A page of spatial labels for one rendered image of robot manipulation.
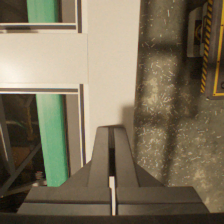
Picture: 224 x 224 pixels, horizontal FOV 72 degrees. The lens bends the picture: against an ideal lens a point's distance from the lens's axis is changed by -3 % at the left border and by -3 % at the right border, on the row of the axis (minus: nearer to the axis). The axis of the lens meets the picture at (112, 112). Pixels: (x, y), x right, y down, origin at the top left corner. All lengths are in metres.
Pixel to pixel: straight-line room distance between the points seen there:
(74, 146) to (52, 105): 0.08
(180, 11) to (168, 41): 0.19
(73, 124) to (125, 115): 0.12
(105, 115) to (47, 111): 0.11
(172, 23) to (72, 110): 1.02
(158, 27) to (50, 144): 1.01
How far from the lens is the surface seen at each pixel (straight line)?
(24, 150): 1.03
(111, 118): 0.15
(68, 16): 0.24
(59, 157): 0.27
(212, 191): 1.80
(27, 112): 0.97
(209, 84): 0.91
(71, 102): 0.24
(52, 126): 0.24
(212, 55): 0.91
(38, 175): 1.05
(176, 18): 1.19
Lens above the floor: 1.08
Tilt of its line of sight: 73 degrees down
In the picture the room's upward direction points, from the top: 176 degrees clockwise
